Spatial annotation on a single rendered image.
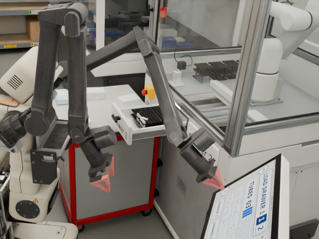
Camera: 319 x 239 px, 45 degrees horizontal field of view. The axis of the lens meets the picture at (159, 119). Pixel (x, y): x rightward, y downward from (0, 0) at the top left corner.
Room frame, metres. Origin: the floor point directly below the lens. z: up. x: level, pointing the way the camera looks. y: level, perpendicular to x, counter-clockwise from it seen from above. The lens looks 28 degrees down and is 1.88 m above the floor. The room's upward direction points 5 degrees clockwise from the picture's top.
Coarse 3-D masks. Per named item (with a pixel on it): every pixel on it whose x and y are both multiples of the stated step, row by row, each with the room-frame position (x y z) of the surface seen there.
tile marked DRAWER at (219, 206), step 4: (220, 200) 1.07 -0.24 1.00; (224, 200) 1.05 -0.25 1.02; (216, 204) 1.05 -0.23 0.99; (220, 204) 1.04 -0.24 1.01; (216, 208) 1.03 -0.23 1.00; (220, 208) 1.01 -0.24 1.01; (216, 212) 1.00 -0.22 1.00; (220, 212) 0.99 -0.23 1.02; (212, 216) 1.00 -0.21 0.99; (216, 216) 0.98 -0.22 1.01
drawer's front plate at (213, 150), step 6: (192, 126) 1.73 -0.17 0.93; (192, 132) 1.72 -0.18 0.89; (192, 144) 1.71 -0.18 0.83; (198, 150) 1.65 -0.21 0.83; (210, 150) 1.56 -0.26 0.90; (216, 150) 1.52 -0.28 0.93; (204, 156) 1.60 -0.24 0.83; (210, 156) 1.55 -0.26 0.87; (216, 156) 1.52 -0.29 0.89; (216, 162) 1.52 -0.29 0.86
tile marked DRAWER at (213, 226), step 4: (216, 220) 0.96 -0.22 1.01; (212, 224) 0.95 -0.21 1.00; (216, 224) 0.93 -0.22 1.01; (208, 228) 0.94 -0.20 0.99; (212, 228) 0.93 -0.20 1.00; (216, 228) 0.91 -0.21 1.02; (208, 232) 0.92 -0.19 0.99; (212, 232) 0.90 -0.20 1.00; (216, 232) 0.89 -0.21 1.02; (208, 236) 0.90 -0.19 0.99; (212, 236) 0.88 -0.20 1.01
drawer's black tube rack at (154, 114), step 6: (144, 108) 1.94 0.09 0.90; (150, 108) 1.94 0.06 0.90; (156, 108) 1.95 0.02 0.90; (132, 114) 1.91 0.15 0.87; (144, 114) 1.86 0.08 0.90; (150, 114) 1.86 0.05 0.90; (156, 114) 1.87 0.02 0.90; (144, 120) 1.80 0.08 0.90; (150, 120) 1.79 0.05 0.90; (156, 120) 1.81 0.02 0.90; (162, 120) 1.81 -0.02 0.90; (150, 126) 1.78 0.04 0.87
